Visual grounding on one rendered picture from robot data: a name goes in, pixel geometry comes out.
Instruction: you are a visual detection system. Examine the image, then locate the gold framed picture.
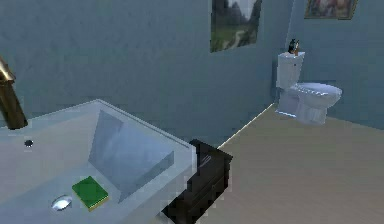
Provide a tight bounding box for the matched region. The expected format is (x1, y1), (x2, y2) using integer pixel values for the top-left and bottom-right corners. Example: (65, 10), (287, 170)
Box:
(303, 0), (359, 20)

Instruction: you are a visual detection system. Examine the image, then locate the dark bottle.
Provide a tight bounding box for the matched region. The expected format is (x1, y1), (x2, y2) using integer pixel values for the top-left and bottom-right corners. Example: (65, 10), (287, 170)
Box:
(287, 38), (301, 56)

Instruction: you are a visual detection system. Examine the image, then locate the green sponge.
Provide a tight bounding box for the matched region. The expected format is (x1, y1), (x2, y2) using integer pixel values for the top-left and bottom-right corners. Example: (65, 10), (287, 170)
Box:
(71, 175), (110, 212)

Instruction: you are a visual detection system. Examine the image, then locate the black cabinet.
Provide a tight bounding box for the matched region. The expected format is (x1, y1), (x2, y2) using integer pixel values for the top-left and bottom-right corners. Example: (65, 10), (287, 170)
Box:
(161, 138), (234, 224)

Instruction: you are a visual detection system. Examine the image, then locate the silver drain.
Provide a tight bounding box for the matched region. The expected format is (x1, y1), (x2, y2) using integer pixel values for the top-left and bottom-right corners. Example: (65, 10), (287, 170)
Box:
(51, 194), (73, 212)

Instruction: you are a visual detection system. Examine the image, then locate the white toilet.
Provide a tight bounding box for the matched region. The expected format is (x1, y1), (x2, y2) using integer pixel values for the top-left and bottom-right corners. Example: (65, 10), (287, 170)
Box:
(275, 50), (343, 126)

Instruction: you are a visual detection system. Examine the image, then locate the brass tap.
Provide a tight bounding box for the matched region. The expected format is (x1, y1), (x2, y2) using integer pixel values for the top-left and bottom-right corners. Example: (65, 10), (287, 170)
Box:
(0, 55), (29, 131)

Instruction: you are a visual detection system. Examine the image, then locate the landscape picture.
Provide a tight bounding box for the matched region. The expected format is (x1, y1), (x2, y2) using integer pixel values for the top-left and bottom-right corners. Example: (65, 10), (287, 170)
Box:
(209, 0), (263, 54)

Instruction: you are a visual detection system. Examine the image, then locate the white bathtub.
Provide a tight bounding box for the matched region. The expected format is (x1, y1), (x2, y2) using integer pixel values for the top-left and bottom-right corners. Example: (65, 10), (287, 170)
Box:
(0, 98), (198, 224)

